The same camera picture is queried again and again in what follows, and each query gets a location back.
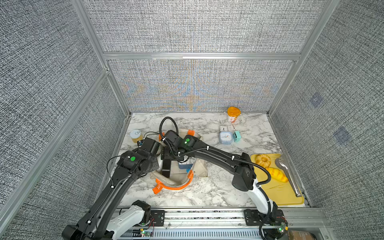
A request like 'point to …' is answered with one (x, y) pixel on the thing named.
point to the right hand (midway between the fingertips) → (164, 154)
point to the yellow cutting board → (282, 193)
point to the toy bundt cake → (263, 160)
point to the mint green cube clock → (236, 136)
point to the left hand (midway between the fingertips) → (154, 163)
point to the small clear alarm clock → (223, 128)
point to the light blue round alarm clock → (225, 137)
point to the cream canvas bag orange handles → (179, 179)
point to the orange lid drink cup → (233, 112)
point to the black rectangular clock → (166, 167)
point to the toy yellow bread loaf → (278, 174)
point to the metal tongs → (282, 162)
